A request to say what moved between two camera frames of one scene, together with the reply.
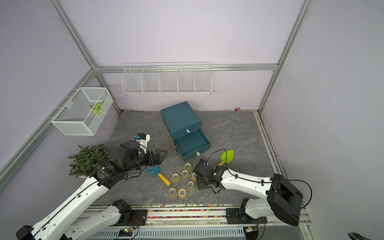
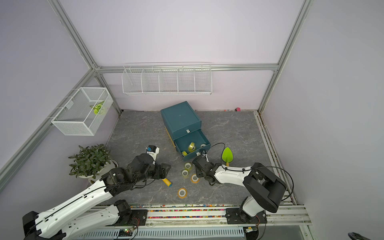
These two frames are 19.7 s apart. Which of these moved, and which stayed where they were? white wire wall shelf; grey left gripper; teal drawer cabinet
Moved: grey left gripper
Stayed: teal drawer cabinet; white wire wall shelf
